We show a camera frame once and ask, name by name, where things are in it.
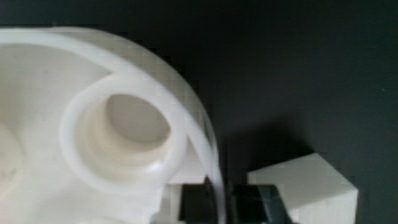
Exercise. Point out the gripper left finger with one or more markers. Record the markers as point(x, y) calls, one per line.
point(198, 209)

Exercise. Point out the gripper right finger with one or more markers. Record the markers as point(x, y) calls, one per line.
point(259, 206)

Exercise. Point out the white round stool seat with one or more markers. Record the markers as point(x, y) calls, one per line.
point(108, 141)

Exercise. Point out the white stool leg front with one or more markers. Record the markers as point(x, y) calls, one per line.
point(317, 192)

